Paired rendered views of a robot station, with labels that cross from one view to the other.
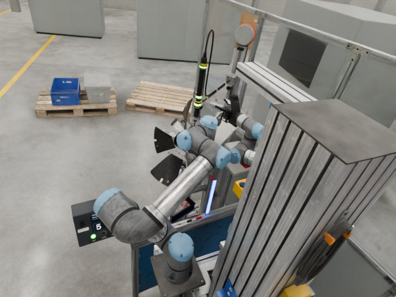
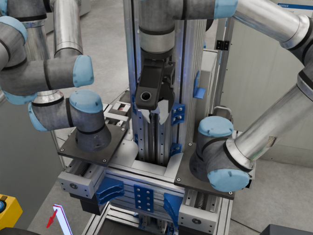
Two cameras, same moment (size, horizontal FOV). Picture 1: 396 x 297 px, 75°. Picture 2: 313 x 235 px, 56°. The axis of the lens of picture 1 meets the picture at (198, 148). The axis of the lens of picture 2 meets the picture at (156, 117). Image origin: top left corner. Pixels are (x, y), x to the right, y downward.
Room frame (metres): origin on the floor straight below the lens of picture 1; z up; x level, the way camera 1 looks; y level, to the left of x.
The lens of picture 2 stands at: (1.34, 0.40, 1.93)
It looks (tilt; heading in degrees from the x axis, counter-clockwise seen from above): 41 degrees down; 226
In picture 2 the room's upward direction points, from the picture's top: straight up
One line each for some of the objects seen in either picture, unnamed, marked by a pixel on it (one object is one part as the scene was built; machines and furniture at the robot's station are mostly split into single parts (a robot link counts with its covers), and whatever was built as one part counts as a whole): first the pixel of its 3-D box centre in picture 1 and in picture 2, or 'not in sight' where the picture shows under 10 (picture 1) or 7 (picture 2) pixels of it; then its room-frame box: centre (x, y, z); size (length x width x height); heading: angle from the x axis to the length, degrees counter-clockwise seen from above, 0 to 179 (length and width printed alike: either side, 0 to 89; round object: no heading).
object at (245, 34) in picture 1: (245, 35); not in sight; (2.18, -0.22, 1.88); 0.16 x 0.07 x 0.16; 68
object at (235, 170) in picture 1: (233, 160); not in sight; (1.91, -0.35, 0.85); 0.36 x 0.24 x 0.03; 33
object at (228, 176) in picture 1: (224, 192); not in sight; (1.91, -0.35, 0.42); 0.04 x 0.04 x 0.83; 33
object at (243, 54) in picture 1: (221, 137); not in sight; (2.18, -0.22, 0.90); 0.08 x 0.06 x 1.80; 68
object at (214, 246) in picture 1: (188, 251); not in sight; (1.16, -0.06, 0.45); 0.82 x 0.02 x 0.66; 123
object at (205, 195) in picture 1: (208, 184); not in sight; (1.81, -0.16, 0.58); 0.09 x 0.05 x 1.15; 33
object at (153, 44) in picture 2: not in sight; (155, 37); (0.94, -0.03, 1.65); 0.08 x 0.08 x 0.05
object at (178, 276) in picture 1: (178, 264); (210, 158); (0.68, 0.00, 1.09); 0.15 x 0.15 x 0.10
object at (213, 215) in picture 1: (194, 222); not in sight; (1.16, -0.06, 0.82); 0.90 x 0.04 x 0.08; 123
